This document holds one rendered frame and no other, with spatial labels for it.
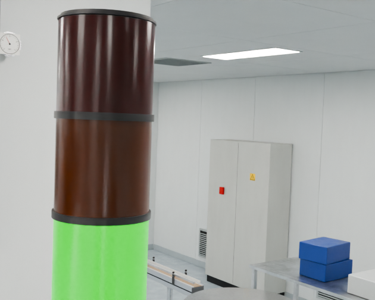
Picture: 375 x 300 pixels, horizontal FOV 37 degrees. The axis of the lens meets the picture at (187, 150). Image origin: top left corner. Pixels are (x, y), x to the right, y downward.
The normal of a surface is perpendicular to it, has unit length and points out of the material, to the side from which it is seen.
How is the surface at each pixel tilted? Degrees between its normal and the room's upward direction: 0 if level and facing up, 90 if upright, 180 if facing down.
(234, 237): 90
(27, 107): 90
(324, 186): 90
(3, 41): 90
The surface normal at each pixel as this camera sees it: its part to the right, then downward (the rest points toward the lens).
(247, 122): -0.80, 0.00
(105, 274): 0.25, 0.06
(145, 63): 0.86, 0.06
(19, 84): 0.60, 0.07
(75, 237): -0.37, 0.04
